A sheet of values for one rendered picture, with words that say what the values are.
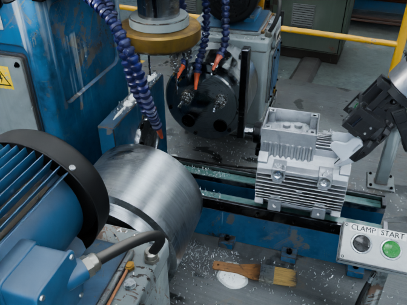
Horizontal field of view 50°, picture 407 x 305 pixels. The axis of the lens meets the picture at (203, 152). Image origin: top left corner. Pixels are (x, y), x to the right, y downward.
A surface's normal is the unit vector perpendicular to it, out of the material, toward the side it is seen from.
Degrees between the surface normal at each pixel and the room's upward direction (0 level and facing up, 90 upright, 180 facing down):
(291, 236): 90
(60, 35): 90
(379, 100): 90
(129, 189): 13
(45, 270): 0
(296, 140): 90
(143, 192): 25
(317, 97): 0
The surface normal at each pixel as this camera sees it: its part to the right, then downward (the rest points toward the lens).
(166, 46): 0.26, 0.55
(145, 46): -0.26, 0.55
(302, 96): 0.00, -0.82
